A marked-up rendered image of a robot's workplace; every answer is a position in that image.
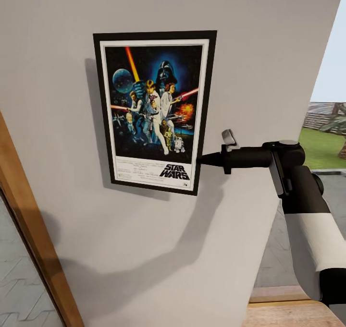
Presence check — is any poster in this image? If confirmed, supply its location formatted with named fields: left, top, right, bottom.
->
left=93, top=30, right=217, bottom=196

